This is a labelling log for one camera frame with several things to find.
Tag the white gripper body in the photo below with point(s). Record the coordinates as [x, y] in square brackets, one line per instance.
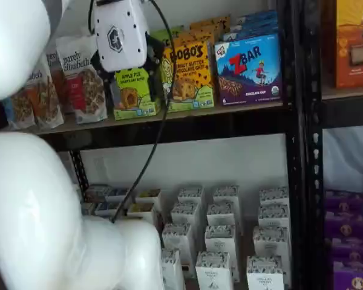
[121, 33]

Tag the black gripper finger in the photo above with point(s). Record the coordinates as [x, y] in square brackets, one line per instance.
[98, 65]
[155, 60]

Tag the green Bobo's apple pie box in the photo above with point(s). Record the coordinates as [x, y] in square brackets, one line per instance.
[177, 31]
[133, 96]
[167, 43]

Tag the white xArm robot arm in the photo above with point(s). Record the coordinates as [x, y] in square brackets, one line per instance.
[33, 211]

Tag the yellow Bobo's peanut butter box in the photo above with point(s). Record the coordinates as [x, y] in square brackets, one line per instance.
[196, 40]
[199, 32]
[193, 78]
[210, 21]

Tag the blue Zbar chocolate chip box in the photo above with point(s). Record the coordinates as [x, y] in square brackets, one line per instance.
[248, 72]
[258, 16]
[251, 34]
[255, 26]

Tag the small white box blue top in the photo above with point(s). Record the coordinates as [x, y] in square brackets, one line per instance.
[116, 193]
[106, 208]

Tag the small white box yellow top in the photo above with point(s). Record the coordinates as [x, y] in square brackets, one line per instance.
[140, 211]
[149, 197]

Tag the white patterned pantry box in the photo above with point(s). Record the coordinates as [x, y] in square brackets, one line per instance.
[222, 215]
[213, 272]
[173, 269]
[221, 240]
[271, 243]
[178, 241]
[185, 214]
[227, 194]
[264, 273]
[273, 216]
[273, 196]
[191, 194]

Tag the black metal shelf rack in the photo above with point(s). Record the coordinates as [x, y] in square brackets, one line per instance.
[348, 111]
[295, 181]

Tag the large orange box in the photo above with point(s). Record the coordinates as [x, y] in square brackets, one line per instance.
[351, 36]

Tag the purple snack box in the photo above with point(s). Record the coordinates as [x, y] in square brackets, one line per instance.
[346, 226]
[354, 250]
[354, 278]
[345, 201]

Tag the dark red label granola bag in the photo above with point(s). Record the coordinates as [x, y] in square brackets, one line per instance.
[59, 81]

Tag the orange label granola bag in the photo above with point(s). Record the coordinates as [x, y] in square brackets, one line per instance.
[45, 99]

